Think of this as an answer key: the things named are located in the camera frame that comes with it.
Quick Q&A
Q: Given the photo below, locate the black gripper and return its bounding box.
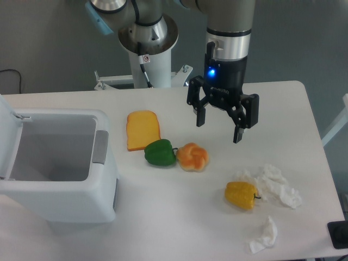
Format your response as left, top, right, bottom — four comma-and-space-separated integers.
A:
187, 42, 259, 144

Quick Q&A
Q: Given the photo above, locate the yellow bell pepper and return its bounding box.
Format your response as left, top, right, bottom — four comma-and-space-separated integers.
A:
225, 182, 261, 210

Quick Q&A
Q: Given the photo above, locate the black device at edge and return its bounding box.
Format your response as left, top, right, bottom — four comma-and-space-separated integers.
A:
327, 221, 347, 249

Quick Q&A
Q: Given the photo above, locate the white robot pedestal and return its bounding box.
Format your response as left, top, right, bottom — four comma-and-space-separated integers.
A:
95, 14, 193, 90

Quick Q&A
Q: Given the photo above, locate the white frame at right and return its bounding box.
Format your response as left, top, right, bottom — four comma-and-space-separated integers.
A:
321, 94, 347, 147

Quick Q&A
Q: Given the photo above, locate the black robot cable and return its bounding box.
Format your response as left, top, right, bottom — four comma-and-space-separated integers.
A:
137, 42, 154, 89

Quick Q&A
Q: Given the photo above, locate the orange toast slice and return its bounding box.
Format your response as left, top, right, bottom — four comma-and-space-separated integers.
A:
126, 110, 161, 151

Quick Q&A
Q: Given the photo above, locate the green bell pepper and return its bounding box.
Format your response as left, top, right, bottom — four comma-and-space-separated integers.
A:
144, 139, 176, 166

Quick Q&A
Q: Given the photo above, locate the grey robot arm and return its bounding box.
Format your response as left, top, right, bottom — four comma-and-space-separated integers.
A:
85, 1, 259, 143

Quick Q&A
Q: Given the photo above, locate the white trash can body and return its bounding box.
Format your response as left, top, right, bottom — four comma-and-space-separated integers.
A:
1, 109, 119, 223

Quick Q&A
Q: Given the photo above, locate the black floor cable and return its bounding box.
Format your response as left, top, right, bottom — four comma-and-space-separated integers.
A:
0, 69, 26, 95

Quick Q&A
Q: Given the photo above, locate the small crumpled white tissue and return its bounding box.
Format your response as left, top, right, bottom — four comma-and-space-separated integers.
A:
248, 216, 278, 254

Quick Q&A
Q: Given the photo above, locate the large crumpled white tissue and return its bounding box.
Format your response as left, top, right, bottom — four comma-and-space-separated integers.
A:
234, 164, 302, 209

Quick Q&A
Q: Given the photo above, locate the braided bread roll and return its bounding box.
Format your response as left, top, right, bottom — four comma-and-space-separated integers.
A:
176, 142, 209, 171

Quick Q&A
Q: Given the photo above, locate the white trash can lid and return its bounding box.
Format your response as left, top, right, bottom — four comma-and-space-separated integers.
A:
1, 96, 23, 179

